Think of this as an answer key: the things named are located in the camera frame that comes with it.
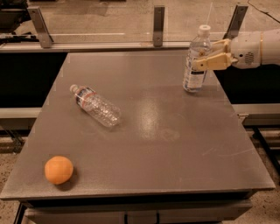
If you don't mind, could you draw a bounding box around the clear bottle blue label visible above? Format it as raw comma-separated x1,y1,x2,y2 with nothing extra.
183,24,211,93

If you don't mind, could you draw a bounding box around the right grey metal bracket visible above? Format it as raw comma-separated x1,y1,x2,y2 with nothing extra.
223,4,248,39

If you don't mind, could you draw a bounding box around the grey metal rail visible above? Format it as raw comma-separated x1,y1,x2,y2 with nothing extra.
0,42,190,53

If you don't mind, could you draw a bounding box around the lying clear crinkled water bottle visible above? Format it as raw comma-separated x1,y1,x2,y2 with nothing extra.
70,85,121,128

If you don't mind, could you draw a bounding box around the grey metal bracket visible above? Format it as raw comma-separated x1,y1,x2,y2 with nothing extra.
223,4,248,39
152,6,165,47
27,6,53,48

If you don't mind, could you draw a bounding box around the middle grey metal bracket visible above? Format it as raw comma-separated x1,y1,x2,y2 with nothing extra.
152,6,165,47

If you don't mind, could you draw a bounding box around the clear acrylic barrier panel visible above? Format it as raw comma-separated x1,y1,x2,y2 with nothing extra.
27,0,280,43

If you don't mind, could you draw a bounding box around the orange ball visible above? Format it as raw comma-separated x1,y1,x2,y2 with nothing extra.
45,156,74,185

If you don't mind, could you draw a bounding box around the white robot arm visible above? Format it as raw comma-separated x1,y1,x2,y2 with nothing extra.
192,29,280,71

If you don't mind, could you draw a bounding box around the left grey metal bracket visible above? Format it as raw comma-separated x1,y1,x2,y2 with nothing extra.
27,6,53,48

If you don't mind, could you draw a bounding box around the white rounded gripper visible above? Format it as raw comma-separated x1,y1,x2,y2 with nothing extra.
192,31,262,71

